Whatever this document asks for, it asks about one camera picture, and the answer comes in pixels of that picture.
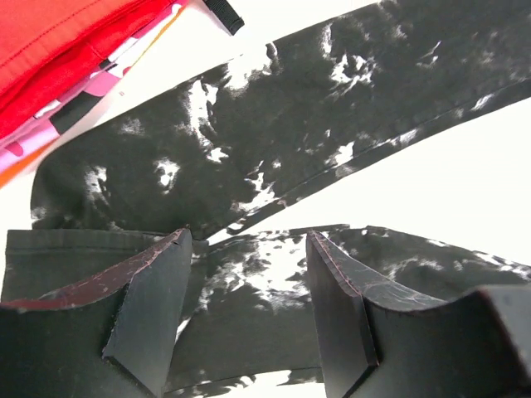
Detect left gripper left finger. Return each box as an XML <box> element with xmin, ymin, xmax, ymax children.
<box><xmin>1</xmin><ymin>229</ymin><xmax>192</xmax><ymax>397</ymax></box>

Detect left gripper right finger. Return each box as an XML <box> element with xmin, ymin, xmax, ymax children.
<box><xmin>306</xmin><ymin>231</ymin><xmax>530</xmax><ymax>397</ymax></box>

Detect black white tie-dye trousers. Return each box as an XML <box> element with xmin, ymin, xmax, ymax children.
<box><xmin>0</xmin><ymin>0</ymin><xmax>531</xmax><ymax>398</ymax></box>

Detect orange folded trousers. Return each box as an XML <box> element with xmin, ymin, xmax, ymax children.
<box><xmin>1</xmin><ymin>1</ymin><xmax>187</xmax><ymax>186</ymax></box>

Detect pink patterned folded trousers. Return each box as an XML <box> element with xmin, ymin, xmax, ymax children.
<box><xmin>1</xmin><ymin>1</ymin><xmax>186</xmax><ymax>180</ymax></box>

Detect red folded trousers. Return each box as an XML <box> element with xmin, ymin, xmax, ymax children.
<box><xmin>1</xmin><ymin>1</ymin><xmax>172</xmax><ymax>137</ymax></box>

